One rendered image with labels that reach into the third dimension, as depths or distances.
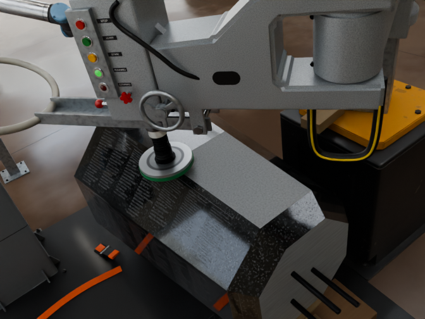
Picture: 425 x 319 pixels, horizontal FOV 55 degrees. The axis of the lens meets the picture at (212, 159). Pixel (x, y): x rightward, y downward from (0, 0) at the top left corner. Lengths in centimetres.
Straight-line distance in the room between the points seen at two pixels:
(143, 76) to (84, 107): 46
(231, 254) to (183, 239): 23
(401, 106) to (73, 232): 206
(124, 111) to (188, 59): 31
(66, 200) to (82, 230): 38
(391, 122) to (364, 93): 76
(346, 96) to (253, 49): 29
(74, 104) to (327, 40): 101
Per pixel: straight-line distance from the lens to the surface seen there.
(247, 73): 119
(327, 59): 117
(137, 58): 126
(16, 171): 363
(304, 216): 142
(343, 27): 112
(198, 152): 169
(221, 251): 144
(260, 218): 138
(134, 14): 121
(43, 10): 217
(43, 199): 324
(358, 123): 193
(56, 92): 180
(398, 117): 199
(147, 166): 160
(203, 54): 120
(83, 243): 273
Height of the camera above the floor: 188
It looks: 38 degrees down
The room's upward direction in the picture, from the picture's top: 11 degrees counter-clockwise
